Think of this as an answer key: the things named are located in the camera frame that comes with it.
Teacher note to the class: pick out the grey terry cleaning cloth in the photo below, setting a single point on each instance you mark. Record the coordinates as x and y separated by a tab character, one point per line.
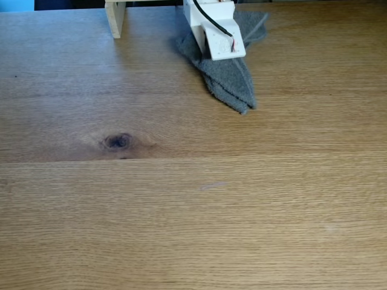
229	78

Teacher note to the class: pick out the light wooden stand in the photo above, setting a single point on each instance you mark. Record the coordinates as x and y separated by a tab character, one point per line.
115	18

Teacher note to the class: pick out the dark blue furniture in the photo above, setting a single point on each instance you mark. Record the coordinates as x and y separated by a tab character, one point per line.
69	4

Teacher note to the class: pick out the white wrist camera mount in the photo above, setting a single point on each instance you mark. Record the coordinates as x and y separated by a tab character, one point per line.
225	40

